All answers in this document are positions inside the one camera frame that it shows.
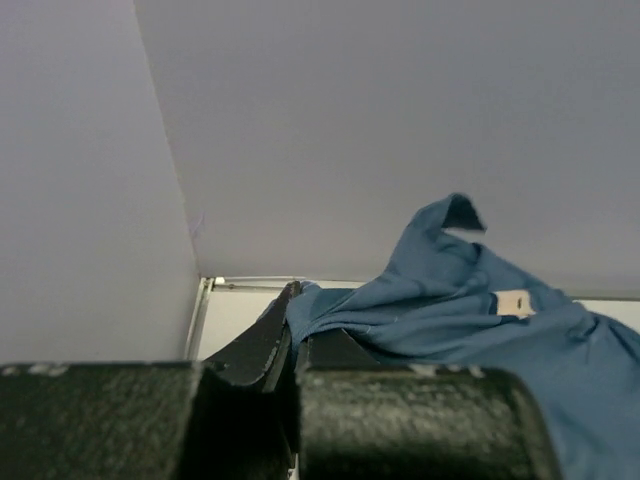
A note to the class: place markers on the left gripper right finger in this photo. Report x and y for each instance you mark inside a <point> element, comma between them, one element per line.
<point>360,419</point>

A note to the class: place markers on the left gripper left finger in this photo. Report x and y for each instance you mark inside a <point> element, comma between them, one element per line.
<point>231,416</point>

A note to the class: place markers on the blue cartoon pillowcase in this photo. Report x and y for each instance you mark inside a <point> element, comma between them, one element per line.
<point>445,300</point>

